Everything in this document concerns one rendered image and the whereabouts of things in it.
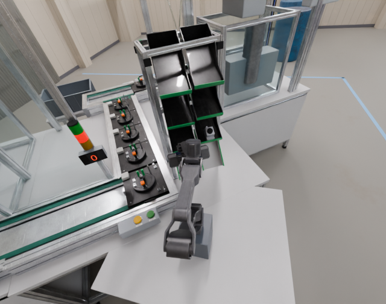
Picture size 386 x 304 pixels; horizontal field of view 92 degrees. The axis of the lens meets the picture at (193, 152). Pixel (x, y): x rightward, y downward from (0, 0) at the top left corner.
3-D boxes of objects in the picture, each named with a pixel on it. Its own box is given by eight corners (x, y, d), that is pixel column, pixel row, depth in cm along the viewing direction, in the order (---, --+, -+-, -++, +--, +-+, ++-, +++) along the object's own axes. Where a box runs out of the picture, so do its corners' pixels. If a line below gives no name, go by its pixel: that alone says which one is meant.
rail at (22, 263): (182, 204, 113) (180, 195, 106) (18, 275, 94) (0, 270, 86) (179, 197, 117) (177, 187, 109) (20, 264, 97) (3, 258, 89)
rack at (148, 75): (221, 161, 135) (225, 35, 78) (173, 180, 127) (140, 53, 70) (207, 143, 149) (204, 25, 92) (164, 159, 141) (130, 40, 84)
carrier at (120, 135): (149, 141, 143) (145, 128, 134) (117, 152, 138) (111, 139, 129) (142, 124, 159) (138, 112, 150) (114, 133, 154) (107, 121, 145)
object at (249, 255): (298, 351, 70) (301, 351, 68) (93, 289, 89) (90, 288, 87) (280, 192, 117) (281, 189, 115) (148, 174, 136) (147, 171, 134)
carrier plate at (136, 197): (169, 192, 110) (168, 190, 108) (128, 209, 105) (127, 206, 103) (158, 164, 126) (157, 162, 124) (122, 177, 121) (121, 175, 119)
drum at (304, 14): (296, 52, 487) (310, 4, 416) (300, 63, 443) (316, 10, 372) (268, 52, 502) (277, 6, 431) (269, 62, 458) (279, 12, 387)
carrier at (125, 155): (157, 163, 127) (153, 149, 118) (122, 175, 122) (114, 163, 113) (149, 142, 143) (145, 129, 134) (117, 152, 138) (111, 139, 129)
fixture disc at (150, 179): (158, 187, 111) (157, 185, 109) (134, 196, 108) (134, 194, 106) (152, 170, 120) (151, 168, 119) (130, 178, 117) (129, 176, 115)
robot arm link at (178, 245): (190, 264, 48) (191, 240, 48) (163, 261, 49) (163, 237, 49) (202, 215, 80) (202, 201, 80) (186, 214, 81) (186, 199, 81)
